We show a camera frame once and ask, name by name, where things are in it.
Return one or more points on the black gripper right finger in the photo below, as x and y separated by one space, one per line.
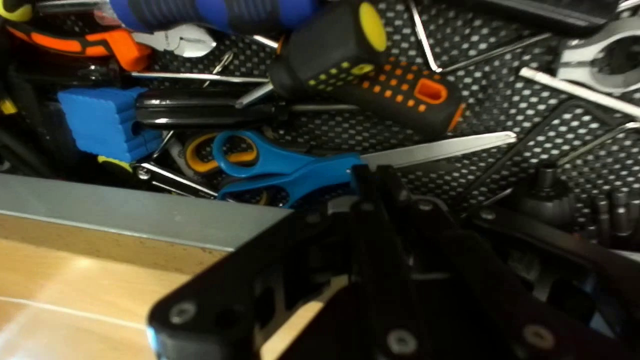
532 292

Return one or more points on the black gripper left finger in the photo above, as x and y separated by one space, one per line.
300 267

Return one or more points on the black screwdriver with yellow cap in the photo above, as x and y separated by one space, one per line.
333 42

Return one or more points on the metal tool drawer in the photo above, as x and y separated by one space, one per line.
532 133

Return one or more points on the metal cabinet with wooden top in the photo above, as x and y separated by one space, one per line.
80 292

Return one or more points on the black knob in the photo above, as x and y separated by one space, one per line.
542 192

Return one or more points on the black orange dotted screwdriver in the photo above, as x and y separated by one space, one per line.
400 93

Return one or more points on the blue ribbed block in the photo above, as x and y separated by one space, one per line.
106 122

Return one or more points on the silver metal clamp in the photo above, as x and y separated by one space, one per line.
592 57

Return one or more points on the silver hex key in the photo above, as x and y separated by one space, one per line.
426 41

